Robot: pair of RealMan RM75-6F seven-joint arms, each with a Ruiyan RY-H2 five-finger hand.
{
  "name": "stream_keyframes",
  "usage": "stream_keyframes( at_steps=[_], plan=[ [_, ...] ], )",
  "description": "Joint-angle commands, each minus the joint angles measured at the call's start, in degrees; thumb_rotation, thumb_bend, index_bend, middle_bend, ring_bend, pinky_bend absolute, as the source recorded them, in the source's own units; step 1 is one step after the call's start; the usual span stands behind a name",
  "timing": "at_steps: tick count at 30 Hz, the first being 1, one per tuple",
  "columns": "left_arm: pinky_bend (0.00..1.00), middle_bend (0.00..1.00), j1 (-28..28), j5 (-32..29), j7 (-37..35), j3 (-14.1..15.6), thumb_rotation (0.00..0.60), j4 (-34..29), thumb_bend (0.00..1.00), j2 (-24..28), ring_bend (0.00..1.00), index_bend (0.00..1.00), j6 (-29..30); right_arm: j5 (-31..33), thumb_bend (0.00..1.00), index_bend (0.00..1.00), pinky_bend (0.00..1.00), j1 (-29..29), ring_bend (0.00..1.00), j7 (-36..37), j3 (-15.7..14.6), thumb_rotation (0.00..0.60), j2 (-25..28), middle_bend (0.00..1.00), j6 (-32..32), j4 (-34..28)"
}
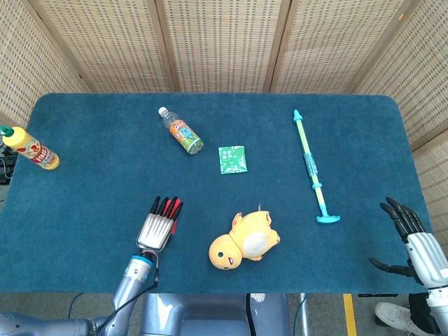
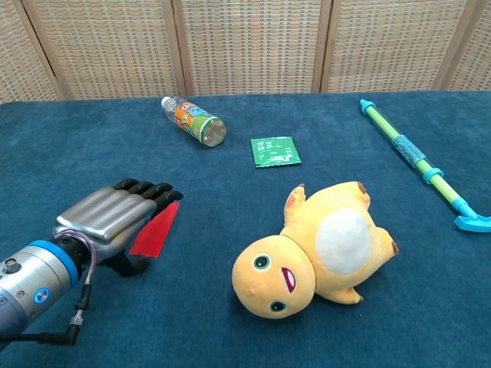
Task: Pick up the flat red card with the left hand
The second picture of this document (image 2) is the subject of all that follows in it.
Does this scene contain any green square sachet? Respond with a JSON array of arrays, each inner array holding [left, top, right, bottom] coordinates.
[[250, 135, 302, 169]]

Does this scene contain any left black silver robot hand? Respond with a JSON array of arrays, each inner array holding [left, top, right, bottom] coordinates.
[[52, 177, 184, 278]]

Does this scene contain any woven bamboo folding screen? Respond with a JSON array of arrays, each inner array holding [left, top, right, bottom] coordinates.
[[0, 0, 491, 104]]

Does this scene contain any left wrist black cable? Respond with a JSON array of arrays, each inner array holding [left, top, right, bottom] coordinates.
[[0, 232, 97, 346]]

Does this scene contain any yellow plush duck toy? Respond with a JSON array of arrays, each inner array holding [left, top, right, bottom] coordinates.
[[232, 181, 400, 320]]

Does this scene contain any clear drink bottle orange label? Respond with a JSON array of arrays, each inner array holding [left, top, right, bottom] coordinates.
[[160, 96, 227, 148]]

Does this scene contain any green blue water pump toy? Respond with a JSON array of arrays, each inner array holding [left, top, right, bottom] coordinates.
[[358, 98, 491, 233]]

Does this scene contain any red card piece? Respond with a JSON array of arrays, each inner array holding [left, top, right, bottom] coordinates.
[[129, 202, 180, 260]]

